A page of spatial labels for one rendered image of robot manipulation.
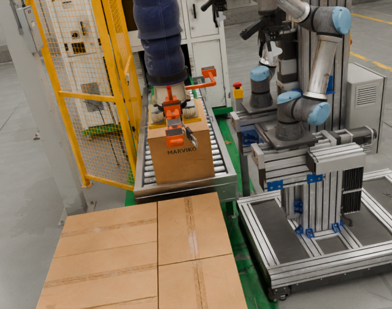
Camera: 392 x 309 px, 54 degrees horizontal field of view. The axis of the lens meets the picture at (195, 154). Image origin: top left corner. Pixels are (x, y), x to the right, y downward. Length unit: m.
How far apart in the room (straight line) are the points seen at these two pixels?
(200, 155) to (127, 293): 1.01
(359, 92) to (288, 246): 1.05
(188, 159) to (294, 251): 0.90
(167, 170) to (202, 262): 0.77
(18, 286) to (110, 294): 1.28
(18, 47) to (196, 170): 1.55
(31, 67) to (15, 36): 0.23
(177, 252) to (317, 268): 0.85
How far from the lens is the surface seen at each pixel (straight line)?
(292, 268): 2.46
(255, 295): 2.62
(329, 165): 2.06
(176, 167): 2.57
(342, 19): 1.90
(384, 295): 2.71
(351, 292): 2.68
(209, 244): 2.16
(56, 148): 3.34
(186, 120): 2.09
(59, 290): 2.18
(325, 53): 1.91
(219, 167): 2.82
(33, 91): 3.19
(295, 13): 1.91
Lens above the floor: 1.96
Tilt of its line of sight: 28 degrees down
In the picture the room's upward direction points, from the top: 8 degrees counter-clockwise
